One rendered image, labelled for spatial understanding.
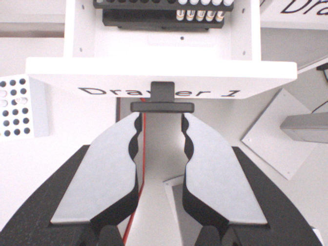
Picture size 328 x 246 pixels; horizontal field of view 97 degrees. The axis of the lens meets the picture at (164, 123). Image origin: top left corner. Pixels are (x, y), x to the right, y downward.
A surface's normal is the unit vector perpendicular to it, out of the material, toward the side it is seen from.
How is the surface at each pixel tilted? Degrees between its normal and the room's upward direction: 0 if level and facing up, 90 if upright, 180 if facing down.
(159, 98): 0
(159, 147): 0
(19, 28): 90
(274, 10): 90
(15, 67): 0
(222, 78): 90
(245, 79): 90
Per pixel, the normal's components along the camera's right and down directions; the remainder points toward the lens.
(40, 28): -0.01, 1.00
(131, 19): 0.01, -0.04
